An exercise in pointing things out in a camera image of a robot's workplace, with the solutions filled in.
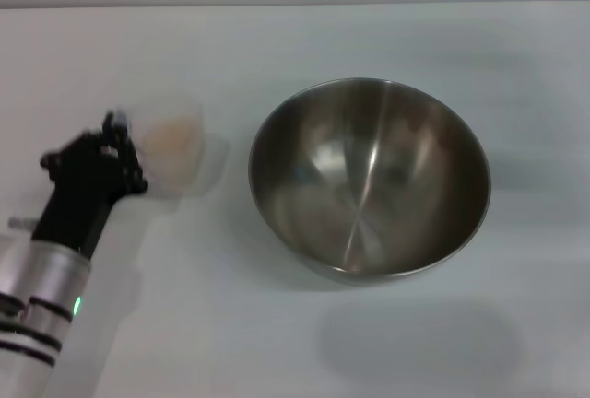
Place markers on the stainless steel mixing bowl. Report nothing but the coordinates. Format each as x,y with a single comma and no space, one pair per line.
369,181

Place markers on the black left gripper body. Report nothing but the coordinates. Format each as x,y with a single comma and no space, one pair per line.
78,190

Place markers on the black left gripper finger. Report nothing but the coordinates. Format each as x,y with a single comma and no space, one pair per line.
113,133
134,172

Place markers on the beige uncooked rice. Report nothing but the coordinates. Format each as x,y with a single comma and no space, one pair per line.
173,149

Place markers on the clear plastic measuring cup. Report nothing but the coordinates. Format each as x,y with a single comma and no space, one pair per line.
214,163

